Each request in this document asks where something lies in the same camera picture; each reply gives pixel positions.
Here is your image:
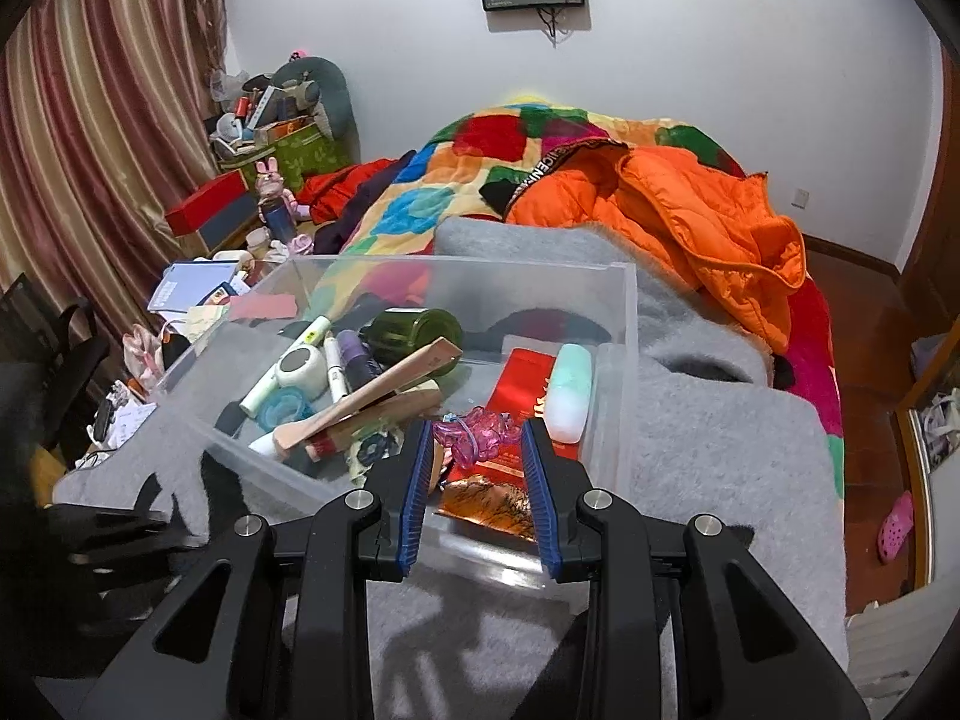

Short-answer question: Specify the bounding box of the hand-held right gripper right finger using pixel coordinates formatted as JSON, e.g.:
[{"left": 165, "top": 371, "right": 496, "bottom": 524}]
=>
[{"left": 521, "top": 416, "right": 871, "bottom": 720}]

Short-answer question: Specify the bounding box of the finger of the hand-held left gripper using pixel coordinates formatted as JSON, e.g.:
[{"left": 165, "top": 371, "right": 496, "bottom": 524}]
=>
[
  {"left": 71, "top": 544, "right": 185, "bottom": 607},
  {"left": 46, "top": 504, "right": 172, "bottom": 542}
]

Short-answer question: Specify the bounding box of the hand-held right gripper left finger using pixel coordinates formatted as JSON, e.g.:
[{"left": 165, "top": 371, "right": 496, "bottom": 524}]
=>
[{"left": 79, "top": 420, "right": 440, "bottom": 720}]

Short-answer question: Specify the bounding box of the pink transparent hair clip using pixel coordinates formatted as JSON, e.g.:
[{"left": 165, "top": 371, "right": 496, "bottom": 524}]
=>
[{"left": 431, "top": 405, "right": 526, "bottom": 473}]

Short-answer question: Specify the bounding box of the small beige red-label tube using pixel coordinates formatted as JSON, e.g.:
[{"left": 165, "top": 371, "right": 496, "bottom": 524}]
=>
[{"left": 304, "top": 379, "right": 443, "bottom": 464}]

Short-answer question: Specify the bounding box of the pale mint oblong case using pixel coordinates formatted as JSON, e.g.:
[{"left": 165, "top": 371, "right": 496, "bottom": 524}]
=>
[{"left": 543, "top": 343, "right": 595, "bottom": 442}]

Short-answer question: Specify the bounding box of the large beige cosmetic tube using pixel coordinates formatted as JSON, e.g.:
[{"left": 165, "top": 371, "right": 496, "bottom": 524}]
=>
[{"left": 249, "top": 337, "right": 464, "bottom": 464}]

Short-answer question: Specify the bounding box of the purple and dark bottle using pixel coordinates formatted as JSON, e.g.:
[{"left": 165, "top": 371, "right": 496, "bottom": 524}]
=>
[{"left": 336, "top": 328, "right": 387, "bottom": 391}]

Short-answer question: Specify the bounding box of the teal tape roll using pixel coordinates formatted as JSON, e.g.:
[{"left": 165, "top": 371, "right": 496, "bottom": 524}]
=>
[{"left": 257, "top": 388, "right": 316, "bottom": 427}]

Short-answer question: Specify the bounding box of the clear plastic container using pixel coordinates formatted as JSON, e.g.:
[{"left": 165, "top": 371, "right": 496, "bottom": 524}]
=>
[{"left": 146, "top": 255, "right": 640, "bottom": 586}]

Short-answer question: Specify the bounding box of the red foil packet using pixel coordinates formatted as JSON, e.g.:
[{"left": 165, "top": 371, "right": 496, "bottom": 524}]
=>
[{"left": 435, "top": 347, "right": 582, "bottom": 541}]

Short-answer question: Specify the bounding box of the green glass bottle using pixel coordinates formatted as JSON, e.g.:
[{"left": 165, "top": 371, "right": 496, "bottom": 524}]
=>
[{"left": 358, "top": 307, "right": 466, "bottom": 376}]

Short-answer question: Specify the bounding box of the black chair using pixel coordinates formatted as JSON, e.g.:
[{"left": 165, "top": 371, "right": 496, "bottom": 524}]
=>
[{"left": 0, "top": 274, "right": 113, "bottom": 466}]

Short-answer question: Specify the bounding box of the white round compact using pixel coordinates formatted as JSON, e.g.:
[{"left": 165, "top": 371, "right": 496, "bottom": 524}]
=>
[{"left": 274, "top": 345, "right": 331, "bottom": 392}]

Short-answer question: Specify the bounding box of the light green stick tube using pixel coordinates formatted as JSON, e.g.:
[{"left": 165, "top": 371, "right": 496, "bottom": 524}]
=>
[{"left": 238, "top": 315, "right": 332, "bottom": 415}]

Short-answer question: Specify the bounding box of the blue notebook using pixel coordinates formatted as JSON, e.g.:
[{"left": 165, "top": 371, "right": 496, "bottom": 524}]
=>
[{"left": 148, "top": 261, "right": 248, "bottom": 312}]

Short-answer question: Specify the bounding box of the dark blue cup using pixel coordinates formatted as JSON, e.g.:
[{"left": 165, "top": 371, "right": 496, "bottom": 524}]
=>
[{"left": 259, "top": 195, "right": 299, "bottom": 241}]

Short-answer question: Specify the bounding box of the orange puffer jacket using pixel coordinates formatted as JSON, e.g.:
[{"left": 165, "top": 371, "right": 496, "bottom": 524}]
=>
[{"left": 480, "top": 141, "right": 807, "bottom": 353}]

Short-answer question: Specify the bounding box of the red quilt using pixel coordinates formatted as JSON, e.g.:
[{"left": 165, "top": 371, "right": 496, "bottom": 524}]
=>
[{"left": 298, "top": 159, "right": 398, "bottom": 224}]

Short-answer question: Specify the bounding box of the red box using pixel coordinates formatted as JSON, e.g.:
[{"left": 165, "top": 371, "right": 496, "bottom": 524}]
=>
[{"left": 165, "top": 171, "right": 260, "bottom": 237}]

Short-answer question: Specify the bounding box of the pink bunny toy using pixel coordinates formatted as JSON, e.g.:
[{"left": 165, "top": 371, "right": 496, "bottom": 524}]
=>
[{"left": 255, "top": 159, "right": 290, "bottom": 200}]

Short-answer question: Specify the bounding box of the pink clog shoe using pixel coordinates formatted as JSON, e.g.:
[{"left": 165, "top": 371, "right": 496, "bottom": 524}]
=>
[{"left": 877, "top": 491, "right": 916, "bottom": 565}]

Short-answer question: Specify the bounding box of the green patterned box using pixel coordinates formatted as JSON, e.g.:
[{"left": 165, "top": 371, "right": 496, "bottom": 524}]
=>
[{"left": 217, "top": 120, "right": 353, "bottom": 181}]

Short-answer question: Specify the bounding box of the colourful patchwork blanket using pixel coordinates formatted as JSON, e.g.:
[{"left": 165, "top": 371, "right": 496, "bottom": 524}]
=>
[{"left": 337, "top": 97, "right": 845, "bottom": 436}]

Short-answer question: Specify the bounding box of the white radiator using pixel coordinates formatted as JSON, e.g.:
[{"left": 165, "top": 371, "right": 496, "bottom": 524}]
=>
[{"left": 846, "top": 577, "right": 946, "bottom": 698}]

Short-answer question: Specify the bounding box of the striped curtain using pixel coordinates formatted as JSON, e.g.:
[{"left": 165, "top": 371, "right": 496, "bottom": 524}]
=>
[{"left": 0, "top": 0, "right": 248, "bottom": 361}]

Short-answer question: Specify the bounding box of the grey pillow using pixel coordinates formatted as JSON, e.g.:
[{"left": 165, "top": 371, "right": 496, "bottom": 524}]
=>
[{"left": 271, "top": 56, "right": 357, "bottom": 143}]

